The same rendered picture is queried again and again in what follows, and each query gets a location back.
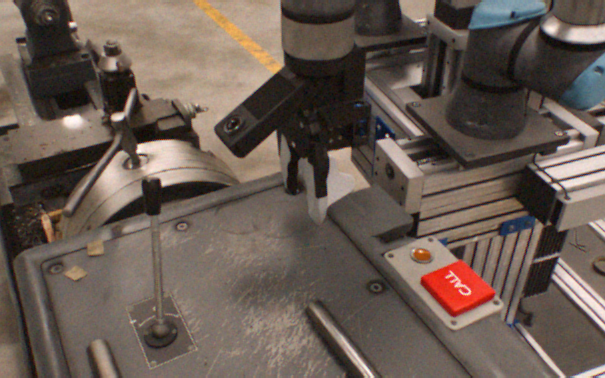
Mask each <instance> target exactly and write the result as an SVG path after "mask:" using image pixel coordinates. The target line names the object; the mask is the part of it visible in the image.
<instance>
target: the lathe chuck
mask: <svg viewBox="0 0 605 378"><path fill-rule="evenodd" d="M191 147H192V145H191V142H188V141H181V140H158V141H151V142H145V143H141V144H138V150H137V153H138V155H139V156H144V157H146V158H148V161H146V163H145V164H143V165H142V166H140V167H137V168H128V167H127V166H126V163H127V161H128V160H129V159H130V157H129V155H128V154H127V153H124V152H123V151H120V152H118V153H117V154H116V155H115V156H114V158H113V159H112V161H111V162H110V164H109V165H108V166H107V168H106V169H105V171H104V172H103V173H101V176H100V177H99V179H98V180H97V182H96V183H95V184H94V186H93V187H92V189H91V190H90V191H89V193H88V194H87V196H86V197H85V199H84V201H83V202H82V204H80V205H79V207H78V208H77V209H76V211H75V212H74V214H73V215H72V216H71V217H69V218H68V217H65V216H64V215H63V214H62V217H61V222H60V223H59V231H60V232H62V233H63V238H66V237H70V236H73V235H76V234H79V233H80V231H82V229H83V228H84V226H85V223H86V222H87V221H88V219H89V218H90V217H91V215H92V214H93V213H94V212H95V211H96V210H97V209H98V208H99V207H100V206H101V205H103V204H104V203H105V202H106V201H107V199H108V198H110V197H111V196H112V195H113V194H115V193H116V192H118V191H119V190H121V189H122V188H125V187H126V186H128V185H130V184H132V183H134V182H136V181H138V180H140V179H142V178H145V177H148V176H151V175H154V174H158V173H161V171H165V170H170V169H178V168H203V169H210V170H214V171H216V172H217V173H220V174H224V175H226V176H228V177H230V178H232V179H234V180H235V181H237V182H238V183H239V184H240V183H241V182H240V181H239V179H238V178H237V177H236V175H235V174H234V173H233V170H232V169H231V168H230V167H229V165H228V164H227V163H226V162H225V161H224V160H222V159H221V158H220V157H219V156H218V155H217V154H215V153H214V152H212V151H211V150H208V151H207V153H208V154H209V155H208V154H205V153H202V152H198V151H196V150H194V149H191ZM93 169H94V168H93ZM93 169H91V170H90V171H89V172H88V173H87V175H86V176H85V177H84V178H83V179H82V180H80V182H79V183H78V184H77V185H76V187H75V188H74V189H73V191H72V192H71V194H70V196H69V198H68V201H67V203H66V205H67V204H68V203H69V201H70V200H71V198H72V196H73V195H74V194H75V192H76V191H77V190H78V188H79V187H80V186H82V184H83V183H84V182H85V180H86V179H87V178H88V176H89V175H90V173H91V171H92V170H93ZM66 205H65V207H66ZM65 207H64V208H65Z"/></svg>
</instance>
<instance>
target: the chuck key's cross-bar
mask: <svg viewBox="0 0 605 378"><path fill-rule="evenodd" d="M137 96H138V89H137V88H132V89H131V91H130V94H129V98H128V101H126V104H125V107H124V110H123V113H125V115H127V117H128V120H130V117H131V114H132V111H133V108H134V105H135V102H136V99H137ZM124 134H126V130H124V129H117V131H116V134H115V137H114V140H113V143H112V145H111V146H110V147H109V150H108V151H107V152H106V154H105V155H104V157H103V158H101V159H100V161H99V162H98V163H97V165H96V166H95V167H94V169H93V170H92V171H91V173H90V175H89V176H88V178H87V179H86V180H85V182H84V183H83V184H82V186H80V187H79V188H78V190H77V191H76V192H75V194H74V195H73V196H72V198H71V200H70V201H69V203H68V204H67V205H66V207H65V208H64V209H63V211H62V214H63V215H64V216H65V217H68V218H69V217H71V216H72V215H73V214H74V212H75V211H76V209H77V208H78V207H79V205H80V204H82V202H83V201H84V199H85V197H86V196H87V194H88V193H89V191H90V190H91V189H92V187H93V186H94V184H95V183H96V182H97V180H98V179H99V177H100V176H101V173H103V172H104V171H105V169H106V168H107V166H108V165H109V164H110V162H111V161H112V159H113V158H114V156H115V155H116V154H117V152H118V151H119V149H120V146H121V143H122V140H123V137H124Z"/></svg>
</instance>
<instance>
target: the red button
mask: <svg viewBox="0 0 605 378"><path fill-rule="evenodd" d="M420 284H421V285H422V286H423V287H424V288H425V289H426V290H427V291H428V292H429V294H430V295H431V296H432V297H433V298H435V299H436V300H437V301H438V302H439V304H440V305H441V306H442V307H443V308H444V309H445V310H446V312H447V313H448V314H449V315H450V316H451V317H457V316H459V315H461V314H463V313H465V312H467V311H469V310H472V309H474V308H476V307H479V306H481V305H483V304H485V303H487V302H490V301H492V300H493V299H494V296H495V291H494V290H493V289H492V288H491V287H490V286H489V285H488V284H487V283H486V282H485V281H484V280H483V279H482V278H480V277H478V275H477V274H476V273H475V272H474V271H473V270H472V269H471V268H470V267H469V266H468V265H467V264H466V263H465V262H464V261H462V260H460V261H456V262H454V263H451V264H449V265H447V266H444V267H442V268H440V269H437V270H434V271H432V272H429V273H427V274H425V275H422V276H421V282H420Z"/></svg>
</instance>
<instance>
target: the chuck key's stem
mask: <svg viewBox="0 0 605 378"><path fill-rule="evenodd" d="M111 120H112V124H113V126H114V129H115V131H117V129H124V130H126V134H124V137H123V140H122V143H121V146H122V149H123V152H124V153H127V154H128V155H129V157H130V160H131V162H132V165H137V164H140V163H141V159H140V158H139V155H138V153H137V150H138V144H137V142H136V139H135V137H134V134H133V131H132V129H131V126H130V124H129V120H128V117H127V115H125V113H123V112H116V113H114V114H113V115H112V116H111Z"/></svg>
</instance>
